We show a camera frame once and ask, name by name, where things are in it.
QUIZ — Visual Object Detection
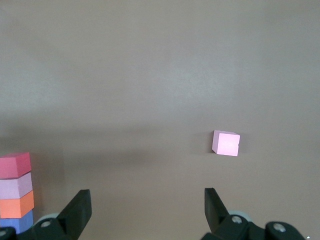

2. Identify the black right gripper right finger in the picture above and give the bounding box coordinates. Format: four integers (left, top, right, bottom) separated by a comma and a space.
201, 187, 308, 240

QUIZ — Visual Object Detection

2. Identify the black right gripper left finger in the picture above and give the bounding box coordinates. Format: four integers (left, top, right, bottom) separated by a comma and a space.
0, 189, 93, 240

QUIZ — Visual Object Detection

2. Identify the purple foam block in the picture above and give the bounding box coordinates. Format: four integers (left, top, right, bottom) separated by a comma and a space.
0, 209, 34, 235

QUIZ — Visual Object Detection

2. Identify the orange foam block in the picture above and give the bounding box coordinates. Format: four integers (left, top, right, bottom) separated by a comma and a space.
0, 190, 35, 219

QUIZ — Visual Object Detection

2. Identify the pink foam block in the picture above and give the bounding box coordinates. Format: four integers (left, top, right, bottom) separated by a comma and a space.
211, 129, 241, 158
0, 172, 34, 200

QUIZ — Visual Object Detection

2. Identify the red foam block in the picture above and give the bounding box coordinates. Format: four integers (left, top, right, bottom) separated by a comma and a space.
0, 152, 32, 180

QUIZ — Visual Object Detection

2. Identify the paper table cover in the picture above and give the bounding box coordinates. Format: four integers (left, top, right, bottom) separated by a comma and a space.
0, 0, 320, 240

